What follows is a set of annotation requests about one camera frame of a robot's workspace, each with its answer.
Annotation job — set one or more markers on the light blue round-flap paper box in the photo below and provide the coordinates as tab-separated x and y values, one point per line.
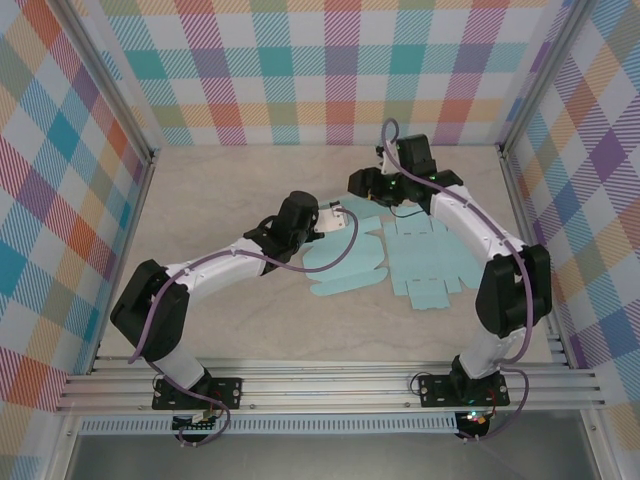
345	270

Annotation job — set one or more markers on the light blue slotted paper box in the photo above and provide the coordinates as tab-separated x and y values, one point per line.
420	250

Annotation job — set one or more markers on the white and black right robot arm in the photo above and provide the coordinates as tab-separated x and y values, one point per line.
465	225

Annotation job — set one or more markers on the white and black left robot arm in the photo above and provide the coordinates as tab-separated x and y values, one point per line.
215	270

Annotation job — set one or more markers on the small green circuit board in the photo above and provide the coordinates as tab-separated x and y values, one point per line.
197	425

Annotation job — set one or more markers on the small lit circuit board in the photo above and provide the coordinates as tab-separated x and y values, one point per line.
475	417

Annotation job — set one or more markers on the aluminium side rail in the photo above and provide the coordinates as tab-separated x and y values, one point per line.
131	225
520	210

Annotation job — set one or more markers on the aluminium corner post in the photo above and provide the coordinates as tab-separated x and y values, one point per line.
110	85
549	75

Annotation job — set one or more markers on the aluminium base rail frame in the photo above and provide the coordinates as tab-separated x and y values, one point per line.
325	385

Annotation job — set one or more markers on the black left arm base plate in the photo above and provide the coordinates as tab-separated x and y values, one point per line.
230	392

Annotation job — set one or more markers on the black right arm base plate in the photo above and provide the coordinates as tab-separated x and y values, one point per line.
435	390

